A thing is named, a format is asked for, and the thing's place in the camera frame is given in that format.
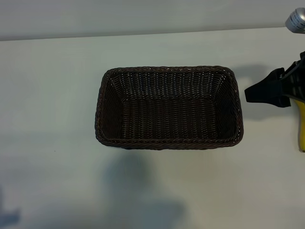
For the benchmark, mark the dark brown woven wicker basket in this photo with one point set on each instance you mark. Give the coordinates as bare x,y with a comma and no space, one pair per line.
169,119

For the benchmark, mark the yellow banana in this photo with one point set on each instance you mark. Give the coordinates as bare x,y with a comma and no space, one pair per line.
301,124

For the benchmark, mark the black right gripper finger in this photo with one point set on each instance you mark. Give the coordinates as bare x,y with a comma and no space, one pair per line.
269,88
274,101

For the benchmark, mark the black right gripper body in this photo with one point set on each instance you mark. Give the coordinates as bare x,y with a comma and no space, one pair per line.
296,80

